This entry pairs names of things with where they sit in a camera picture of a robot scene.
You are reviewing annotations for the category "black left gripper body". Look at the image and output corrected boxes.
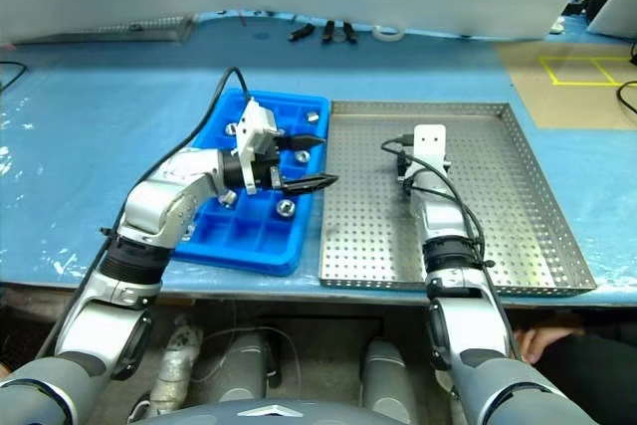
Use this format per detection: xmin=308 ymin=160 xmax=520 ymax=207
xmin=248 ymin=134 xmax=288 ymax=192

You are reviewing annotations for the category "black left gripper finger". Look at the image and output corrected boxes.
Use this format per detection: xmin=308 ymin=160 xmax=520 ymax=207
xmin=281 ymin=173 xmax=341 ymax=196
xmin=276 ymin=133 xmax=324 ymax=151

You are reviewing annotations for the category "perforated steel tray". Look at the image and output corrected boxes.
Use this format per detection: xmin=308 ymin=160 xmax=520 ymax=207
xmin=317 ymin=100 xmax=598 ymax=297

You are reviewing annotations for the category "blue plastic compartment tray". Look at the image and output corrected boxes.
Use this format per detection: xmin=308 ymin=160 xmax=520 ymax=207
xmin=171 ymin=88 xmax=332 ymax=278

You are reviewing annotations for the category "long perforated metal tray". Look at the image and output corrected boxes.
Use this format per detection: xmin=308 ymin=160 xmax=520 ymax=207
xmin=14 ymin=14 xmax=195 ymax=46

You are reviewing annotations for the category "person's bare hand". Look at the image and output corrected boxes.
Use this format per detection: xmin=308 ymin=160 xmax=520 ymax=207
xmin=517 ymin=326 xmax=586 ymax=364

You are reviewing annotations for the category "white tape roll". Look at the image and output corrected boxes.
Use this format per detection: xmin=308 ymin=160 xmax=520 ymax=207
xmin=371 ymin=24 xmax=407 ymax=43

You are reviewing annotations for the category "brown cardboard sheet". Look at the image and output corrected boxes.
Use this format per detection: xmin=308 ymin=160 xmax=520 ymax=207
xmin=495 ymin=41 xmax=637 ymax=131

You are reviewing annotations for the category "grey rounded robot leg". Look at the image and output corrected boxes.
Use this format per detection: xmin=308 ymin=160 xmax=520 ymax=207
xmin=360 ymin=337 xmax=419 ymax=425
xmin=193 ymin=329 xmax=273 ymax=404

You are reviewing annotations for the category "white grey lumpy object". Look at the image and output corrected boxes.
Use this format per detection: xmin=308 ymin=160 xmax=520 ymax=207
xmin=148 ymin=315 xmax=203 ymax=416

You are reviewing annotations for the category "grey robot torso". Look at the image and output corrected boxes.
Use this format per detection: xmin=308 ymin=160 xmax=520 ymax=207
xmin=128 ymin=397 xmax=409 ymax=425

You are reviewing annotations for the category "white leaning board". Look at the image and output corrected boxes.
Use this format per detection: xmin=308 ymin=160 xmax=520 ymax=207
xmin=586 ymin=0 xmax=637 ymax=41

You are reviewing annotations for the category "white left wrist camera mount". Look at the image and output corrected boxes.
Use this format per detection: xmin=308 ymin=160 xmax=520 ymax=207
xmin=233 ymin=98 xmax=285 ymax=196

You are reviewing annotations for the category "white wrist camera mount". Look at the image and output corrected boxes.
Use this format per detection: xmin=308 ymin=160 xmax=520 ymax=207
xmin=412 ymin=123 xmax=448 ymax=180
xmin=233 ymin=98 xmax=285 ymax=196

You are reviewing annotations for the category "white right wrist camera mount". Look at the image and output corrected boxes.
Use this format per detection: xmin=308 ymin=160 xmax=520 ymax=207
xmin=412 ymin=123 xmax=448 ymax=180

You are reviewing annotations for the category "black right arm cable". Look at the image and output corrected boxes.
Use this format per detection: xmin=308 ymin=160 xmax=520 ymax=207
xmin=380 ymin=133 xmax=522 ymax=361

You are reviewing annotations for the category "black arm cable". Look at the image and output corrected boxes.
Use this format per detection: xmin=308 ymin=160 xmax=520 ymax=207
xmin=37 ymin=66 xmax=255 ymax=359
xmin=380 ymin=133 xmax=522 ymax=361

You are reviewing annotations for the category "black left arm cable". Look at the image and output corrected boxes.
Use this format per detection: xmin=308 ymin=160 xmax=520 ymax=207
xmin=37 ymin=66 xmax=255 ymax=359

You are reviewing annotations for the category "thin grey wire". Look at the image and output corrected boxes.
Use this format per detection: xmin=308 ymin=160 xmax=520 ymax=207
xmin=198 ymin=325 xmax=300 ymax=384

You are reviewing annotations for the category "black looped cable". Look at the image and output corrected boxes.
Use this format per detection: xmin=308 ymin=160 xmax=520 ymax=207
xmin=615 ymin=80 xmax=637 ymax=112

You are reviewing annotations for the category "black table cable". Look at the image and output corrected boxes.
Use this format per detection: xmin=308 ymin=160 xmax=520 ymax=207
xmin=0 ymin=61 xmax=26 ymax=93

